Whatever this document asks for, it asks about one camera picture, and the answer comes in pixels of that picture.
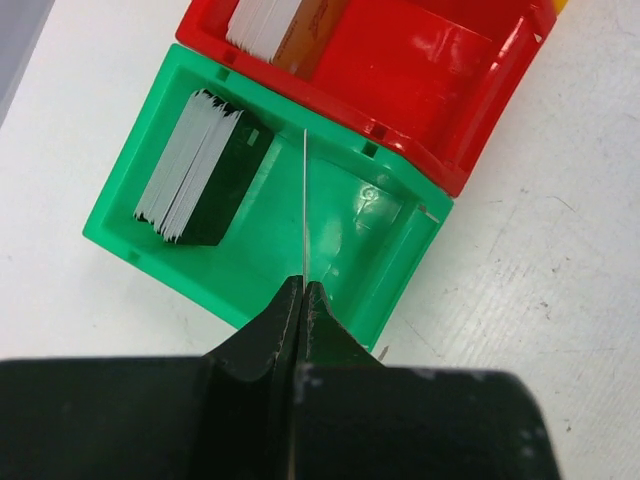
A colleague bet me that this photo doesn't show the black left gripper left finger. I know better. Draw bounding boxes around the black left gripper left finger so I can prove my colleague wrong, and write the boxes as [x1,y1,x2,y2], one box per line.
[1,276,304,479]

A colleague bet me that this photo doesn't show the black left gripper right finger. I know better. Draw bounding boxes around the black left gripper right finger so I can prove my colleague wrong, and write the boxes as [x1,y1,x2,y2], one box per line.
[294,282,560,479]

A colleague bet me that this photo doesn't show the black cards in green bin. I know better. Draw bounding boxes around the black cards in green bin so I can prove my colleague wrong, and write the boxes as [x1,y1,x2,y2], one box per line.
[134,89,274,246]

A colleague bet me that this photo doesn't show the cards in red bin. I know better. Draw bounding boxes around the cards in red bin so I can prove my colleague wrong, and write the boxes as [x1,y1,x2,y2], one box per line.
[226,0,348,80]

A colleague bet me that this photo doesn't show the green plastic bin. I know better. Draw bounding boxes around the green plastic bin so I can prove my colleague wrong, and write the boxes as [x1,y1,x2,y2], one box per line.
[83,44,453,348]

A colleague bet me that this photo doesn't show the red plastic bin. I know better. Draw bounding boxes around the red plastic bin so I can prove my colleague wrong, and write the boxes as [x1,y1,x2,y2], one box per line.
[176,1,563,197]

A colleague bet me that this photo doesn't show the yellow plastic bin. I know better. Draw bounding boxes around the yellow plastic bin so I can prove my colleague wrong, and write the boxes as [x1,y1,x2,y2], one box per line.
[552,0,569,15]

